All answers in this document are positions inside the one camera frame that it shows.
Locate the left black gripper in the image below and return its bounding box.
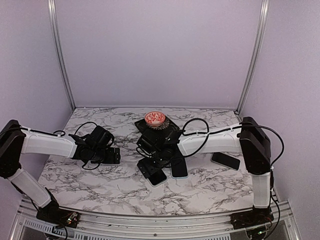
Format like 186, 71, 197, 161
90, 147, 121, 164

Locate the black smartphone teal edge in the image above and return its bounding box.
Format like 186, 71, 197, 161
148, 170, 167, 187

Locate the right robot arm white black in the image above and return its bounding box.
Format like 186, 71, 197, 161
136, 117, 272, 224

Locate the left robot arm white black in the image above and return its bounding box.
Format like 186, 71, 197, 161
0, 119, 121, 223

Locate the black square floral plate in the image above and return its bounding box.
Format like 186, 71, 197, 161
134, 117, 180, 137

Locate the red white patterned bowl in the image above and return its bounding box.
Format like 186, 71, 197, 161
144, 111, 166, 127

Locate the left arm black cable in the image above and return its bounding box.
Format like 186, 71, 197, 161
0, 121, 115, 171

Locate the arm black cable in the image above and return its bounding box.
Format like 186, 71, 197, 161
0, 121, 115, 171
181, 117, 285, 166

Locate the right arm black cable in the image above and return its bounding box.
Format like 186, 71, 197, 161
181, 117, 285, 166

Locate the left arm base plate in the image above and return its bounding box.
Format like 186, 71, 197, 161
36, 208, 80, 228

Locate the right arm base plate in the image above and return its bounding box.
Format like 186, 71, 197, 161
230, 210, 274, 230

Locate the front aluminium rail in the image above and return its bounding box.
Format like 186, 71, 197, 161
9, 198, 301, 240

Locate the left aluminium frame post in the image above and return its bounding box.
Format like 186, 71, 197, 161
47, 0, 76, 112

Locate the aluminium frame post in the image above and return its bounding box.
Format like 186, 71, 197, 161
236, 0, 270, 115
47, 0, 76, 112

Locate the right aluminium frame post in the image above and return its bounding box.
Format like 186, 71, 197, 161
236, 0, 270, 115

